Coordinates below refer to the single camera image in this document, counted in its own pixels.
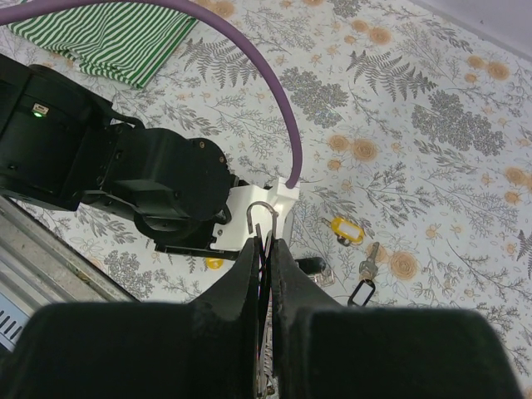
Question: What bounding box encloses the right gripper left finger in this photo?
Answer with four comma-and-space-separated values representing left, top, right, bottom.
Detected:
1, 239, 259, 398

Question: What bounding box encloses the floral table mat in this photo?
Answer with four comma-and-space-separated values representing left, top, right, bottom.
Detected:
1, 1, 531, 379

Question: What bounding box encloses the large metal keyring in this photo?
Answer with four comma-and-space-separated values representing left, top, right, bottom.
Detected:
246, 201, 278, 398

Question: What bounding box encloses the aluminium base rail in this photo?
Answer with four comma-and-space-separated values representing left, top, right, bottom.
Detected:
1, 197, 135, 354

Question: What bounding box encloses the green striped cloth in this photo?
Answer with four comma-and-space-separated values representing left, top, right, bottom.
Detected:
7, 2, 198, 89

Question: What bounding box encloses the key with black tag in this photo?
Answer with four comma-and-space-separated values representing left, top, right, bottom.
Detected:
347, 242, 380, 307

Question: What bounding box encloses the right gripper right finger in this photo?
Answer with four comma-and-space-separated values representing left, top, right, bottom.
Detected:
269, 239, 522, 398

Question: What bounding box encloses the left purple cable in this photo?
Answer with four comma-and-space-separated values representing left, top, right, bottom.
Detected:
0, 0, 304, 190

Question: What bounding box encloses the key with yellow white tag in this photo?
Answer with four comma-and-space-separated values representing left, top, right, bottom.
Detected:
322, 217, 364, 247

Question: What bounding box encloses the black car key fob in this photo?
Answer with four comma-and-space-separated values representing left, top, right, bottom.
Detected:
296, 257, 334, 288

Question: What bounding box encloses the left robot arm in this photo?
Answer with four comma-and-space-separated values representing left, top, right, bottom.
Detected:
1, 57, 238, 260

